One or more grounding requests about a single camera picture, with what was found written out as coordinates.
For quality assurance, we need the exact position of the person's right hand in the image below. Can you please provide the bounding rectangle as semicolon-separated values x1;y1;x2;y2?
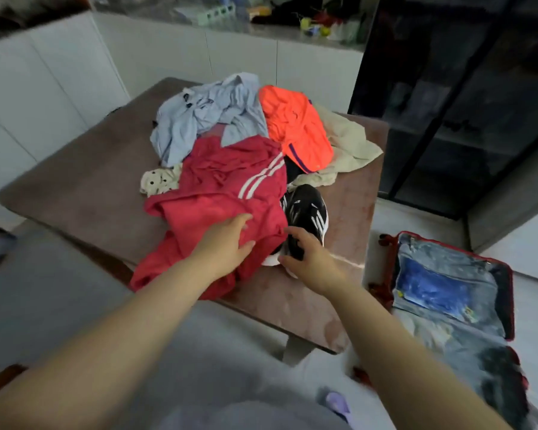
278;226;346;297

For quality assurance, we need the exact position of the person's left hand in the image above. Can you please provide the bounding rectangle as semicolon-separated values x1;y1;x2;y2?
190;213;256;282

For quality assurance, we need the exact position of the black sneaker with white stripes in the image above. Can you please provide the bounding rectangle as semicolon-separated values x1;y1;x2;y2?
261;184;330;279

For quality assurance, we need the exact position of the red garment with white stripes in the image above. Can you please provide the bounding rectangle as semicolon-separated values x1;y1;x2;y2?
129;135;290;301

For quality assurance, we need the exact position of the person's right forearm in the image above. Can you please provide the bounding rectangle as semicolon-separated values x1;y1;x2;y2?
326;277;514;430

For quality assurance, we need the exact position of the person's left forearm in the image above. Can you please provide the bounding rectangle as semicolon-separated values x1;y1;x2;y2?
0;257;225;430

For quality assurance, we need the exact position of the grey table leg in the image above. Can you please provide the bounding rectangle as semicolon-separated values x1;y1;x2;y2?
281;336;317;368

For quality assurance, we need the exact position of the black garment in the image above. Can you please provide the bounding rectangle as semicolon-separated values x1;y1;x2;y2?
283;156;305;186

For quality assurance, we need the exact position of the white polka dot cloth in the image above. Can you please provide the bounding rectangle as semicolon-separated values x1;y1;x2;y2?
139;163;184;198

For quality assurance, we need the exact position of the beige garment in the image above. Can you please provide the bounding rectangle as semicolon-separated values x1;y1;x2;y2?
288;102;384;193

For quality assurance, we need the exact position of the orange garment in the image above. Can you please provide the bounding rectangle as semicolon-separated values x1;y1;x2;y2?
258;85;334;174

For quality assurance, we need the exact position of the light blue shirt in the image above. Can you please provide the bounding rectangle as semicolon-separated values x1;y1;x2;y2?
150;72;270;168

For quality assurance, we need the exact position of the blue packing bag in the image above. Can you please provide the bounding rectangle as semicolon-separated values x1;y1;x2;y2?
395;257;475;319

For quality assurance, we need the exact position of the purple slipper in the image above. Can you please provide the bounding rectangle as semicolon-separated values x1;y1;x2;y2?
325;391;356;429

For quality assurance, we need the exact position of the person's grey clothing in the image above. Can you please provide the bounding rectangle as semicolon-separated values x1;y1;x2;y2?
155;400;355;430

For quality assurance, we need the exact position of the red open suitcase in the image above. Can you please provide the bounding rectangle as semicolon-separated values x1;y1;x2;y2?
353;231;538;430

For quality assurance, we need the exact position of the white cabinet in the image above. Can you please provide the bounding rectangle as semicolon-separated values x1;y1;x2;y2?
0;11;365;230

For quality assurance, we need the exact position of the yellow green toy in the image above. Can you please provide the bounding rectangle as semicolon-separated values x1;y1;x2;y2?
299;17;331;38

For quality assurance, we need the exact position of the black glass cabinet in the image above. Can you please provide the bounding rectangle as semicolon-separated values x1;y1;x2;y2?
348;0;538;221

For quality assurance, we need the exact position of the clear plastic bag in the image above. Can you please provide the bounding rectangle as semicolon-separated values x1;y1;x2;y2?
331;19;365;45

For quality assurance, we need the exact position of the green plastic tray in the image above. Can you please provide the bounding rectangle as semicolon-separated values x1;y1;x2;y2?
196;3;237;27

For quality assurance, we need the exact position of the black bag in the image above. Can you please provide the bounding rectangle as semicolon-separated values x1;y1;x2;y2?
251;0;364;27

